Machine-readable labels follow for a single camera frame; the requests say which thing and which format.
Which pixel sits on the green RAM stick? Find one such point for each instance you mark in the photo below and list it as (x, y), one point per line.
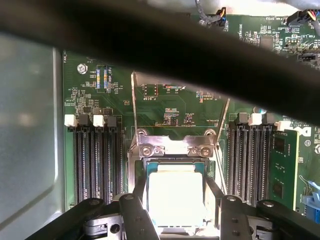
(283, 170)

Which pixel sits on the thin metal locking lever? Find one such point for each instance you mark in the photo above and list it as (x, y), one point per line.
(222, 172)

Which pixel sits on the black open PC case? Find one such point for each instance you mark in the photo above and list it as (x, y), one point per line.
(27, 125)

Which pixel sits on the blue expansion slot latch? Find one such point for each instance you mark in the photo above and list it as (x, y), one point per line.
(311, 205)

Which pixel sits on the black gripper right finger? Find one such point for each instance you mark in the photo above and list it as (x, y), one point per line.
(232, 220)

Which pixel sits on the silver CPU chip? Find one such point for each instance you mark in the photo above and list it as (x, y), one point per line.
(175, 195)

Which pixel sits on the black XDP header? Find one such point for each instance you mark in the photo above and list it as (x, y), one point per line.
(103, 78)

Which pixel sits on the CPU socket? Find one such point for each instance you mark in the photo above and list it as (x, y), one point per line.
(141, 165)

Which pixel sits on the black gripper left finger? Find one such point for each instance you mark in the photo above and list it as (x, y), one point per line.
(135, 220)

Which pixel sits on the green motherboard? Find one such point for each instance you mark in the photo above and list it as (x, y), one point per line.
(175, 110)

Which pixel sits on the silver motherboard screw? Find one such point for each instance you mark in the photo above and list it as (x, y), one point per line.
(82, 68)

